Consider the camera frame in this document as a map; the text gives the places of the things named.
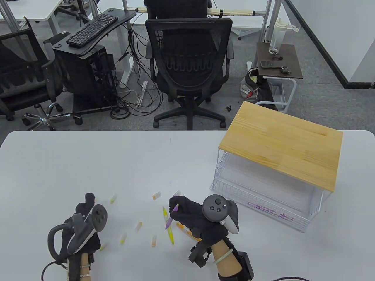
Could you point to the person's right hand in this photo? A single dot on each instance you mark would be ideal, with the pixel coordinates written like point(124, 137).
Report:
point(187, 210)

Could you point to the person's left hand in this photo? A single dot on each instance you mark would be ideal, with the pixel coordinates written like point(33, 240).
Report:
point(88, 202)

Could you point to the orange double-ended highlighter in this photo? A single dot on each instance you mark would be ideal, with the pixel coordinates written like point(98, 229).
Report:
point(184, 229)

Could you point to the purple double-ended highlighter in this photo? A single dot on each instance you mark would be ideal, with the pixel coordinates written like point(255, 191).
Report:
point(269, 213)
point(168, 224)

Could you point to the clear yellow highlighter cap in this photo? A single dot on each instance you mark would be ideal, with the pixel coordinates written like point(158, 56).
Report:
point(103, 246)
point(113, 199)
point(123, 238)

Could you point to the yellow double-ended highlighter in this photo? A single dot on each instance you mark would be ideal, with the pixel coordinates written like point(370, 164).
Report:
point(170, 237)

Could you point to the clear orange highlighter cap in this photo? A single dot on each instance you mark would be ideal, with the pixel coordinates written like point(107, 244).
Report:
point(153, 241)
point(138, 226)
point(156, 195)

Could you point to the person's right forearm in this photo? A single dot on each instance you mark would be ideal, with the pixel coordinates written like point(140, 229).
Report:
point(228, 266)

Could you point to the person's left forearm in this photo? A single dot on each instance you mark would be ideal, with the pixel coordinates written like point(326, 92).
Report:
point(83, 259)

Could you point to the black right hand controller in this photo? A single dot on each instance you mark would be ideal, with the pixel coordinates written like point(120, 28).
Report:
point(216, 208)

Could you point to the black hand controller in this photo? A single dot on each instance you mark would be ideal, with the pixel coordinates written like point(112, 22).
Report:
point(216, 208)
point(82, 234)

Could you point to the black left hand controller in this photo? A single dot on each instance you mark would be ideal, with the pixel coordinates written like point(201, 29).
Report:
point(82, 234)

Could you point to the pale green bangle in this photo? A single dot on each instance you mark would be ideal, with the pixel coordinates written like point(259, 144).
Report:
point(224, 257)

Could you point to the black right wrist module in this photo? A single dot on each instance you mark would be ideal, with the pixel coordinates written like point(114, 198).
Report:
point(244, 263)

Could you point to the small black floor object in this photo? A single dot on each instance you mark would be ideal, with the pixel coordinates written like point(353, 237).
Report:
point(228, 108)

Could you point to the wooden basket lid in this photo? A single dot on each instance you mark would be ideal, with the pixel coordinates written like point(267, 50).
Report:
point(281, 146)

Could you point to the white power strip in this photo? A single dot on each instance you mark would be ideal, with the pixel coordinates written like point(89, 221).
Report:
point(142, 93)

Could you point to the black computer tower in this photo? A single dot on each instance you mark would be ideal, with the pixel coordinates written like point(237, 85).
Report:
point(88, 79)

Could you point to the black mesh office chair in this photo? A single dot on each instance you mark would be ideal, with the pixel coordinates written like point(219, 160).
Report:
point(190, 46)
point(26, 87)

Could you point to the dark floor bag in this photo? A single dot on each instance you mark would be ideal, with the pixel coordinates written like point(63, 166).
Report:
point(260, 87)

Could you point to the white desk leg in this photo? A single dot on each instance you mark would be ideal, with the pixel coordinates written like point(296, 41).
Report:
point(131, 63)

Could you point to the bunch of keys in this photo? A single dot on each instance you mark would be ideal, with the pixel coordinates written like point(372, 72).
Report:
point(284, 70)

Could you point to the black keyboard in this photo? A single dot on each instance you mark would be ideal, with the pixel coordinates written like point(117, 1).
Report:
point(92, 29)

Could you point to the brown side table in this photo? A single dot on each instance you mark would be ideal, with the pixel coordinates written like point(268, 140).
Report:
point(293, 55)

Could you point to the black curved desk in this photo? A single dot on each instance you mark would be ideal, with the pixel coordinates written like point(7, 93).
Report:
point(123, 16)

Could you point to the clear tumbler bottle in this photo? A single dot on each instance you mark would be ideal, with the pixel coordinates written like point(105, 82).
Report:
point(277, 35)

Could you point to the white desk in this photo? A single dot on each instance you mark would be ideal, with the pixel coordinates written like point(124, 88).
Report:
point(29, 8)

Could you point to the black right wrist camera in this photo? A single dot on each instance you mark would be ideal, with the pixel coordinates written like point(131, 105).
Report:
point(199, 256)

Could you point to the grey metal post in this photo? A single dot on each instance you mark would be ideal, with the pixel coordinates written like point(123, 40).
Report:
point(265, 20)

